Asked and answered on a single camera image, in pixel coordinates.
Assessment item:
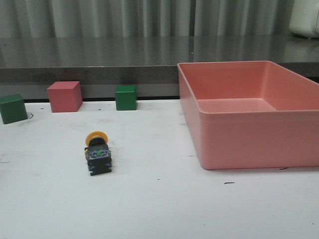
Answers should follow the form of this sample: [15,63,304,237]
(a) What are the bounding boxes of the green cube middle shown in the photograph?
[115,85,137,111]

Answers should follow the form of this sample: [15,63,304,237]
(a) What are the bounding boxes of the grey stone counter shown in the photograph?
[0,35,319,102]

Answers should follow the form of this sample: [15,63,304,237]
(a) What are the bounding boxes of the white appliance on counter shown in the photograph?
[289,0,319,38]

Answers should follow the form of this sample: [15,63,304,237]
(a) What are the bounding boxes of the pink plastic bin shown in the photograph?
[177,61,319,169]

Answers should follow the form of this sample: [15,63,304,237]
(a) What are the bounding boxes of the green cube left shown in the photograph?
[0,94,28,124]

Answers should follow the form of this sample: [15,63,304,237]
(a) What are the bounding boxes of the green cube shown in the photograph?
[115,85,137,111]
[0,94,28,124]

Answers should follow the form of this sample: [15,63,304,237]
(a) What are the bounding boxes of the pink wooden cube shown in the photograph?
[47,81,83,113]

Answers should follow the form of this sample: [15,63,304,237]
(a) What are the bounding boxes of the yellow push button switch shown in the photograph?
[84,131,112,176]

